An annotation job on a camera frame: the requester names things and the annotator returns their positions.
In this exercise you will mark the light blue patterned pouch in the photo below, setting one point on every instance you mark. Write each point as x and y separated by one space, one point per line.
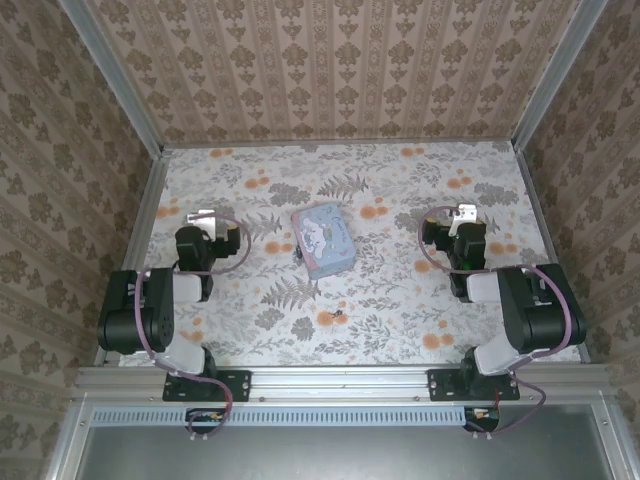
325 240

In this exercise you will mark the small key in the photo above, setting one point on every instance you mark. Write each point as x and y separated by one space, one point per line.
337 314

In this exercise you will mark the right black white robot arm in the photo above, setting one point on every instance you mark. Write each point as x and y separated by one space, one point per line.
530 310

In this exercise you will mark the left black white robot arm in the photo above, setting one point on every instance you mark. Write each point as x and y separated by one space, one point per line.
155 310

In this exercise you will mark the black connector board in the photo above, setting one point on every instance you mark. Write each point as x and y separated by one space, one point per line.
205 420
482 419

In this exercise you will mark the grey metal sheet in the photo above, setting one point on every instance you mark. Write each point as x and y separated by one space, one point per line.
350 455

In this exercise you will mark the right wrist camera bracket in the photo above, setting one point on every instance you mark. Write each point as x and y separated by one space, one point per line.
465 214

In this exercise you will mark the aluminium side rail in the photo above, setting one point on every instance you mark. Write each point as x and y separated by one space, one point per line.
550 240
145 220

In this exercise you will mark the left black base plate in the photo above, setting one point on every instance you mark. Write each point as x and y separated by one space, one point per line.
235 385

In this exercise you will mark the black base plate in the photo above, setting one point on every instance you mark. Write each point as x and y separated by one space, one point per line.
235 385
445 385

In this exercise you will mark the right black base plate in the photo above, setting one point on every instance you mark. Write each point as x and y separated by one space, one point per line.
445 385

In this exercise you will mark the aluminium table edge rail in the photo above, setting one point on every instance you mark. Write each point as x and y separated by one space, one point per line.
340 377

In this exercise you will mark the aluminium corner post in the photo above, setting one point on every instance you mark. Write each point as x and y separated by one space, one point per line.
115 80
555 75

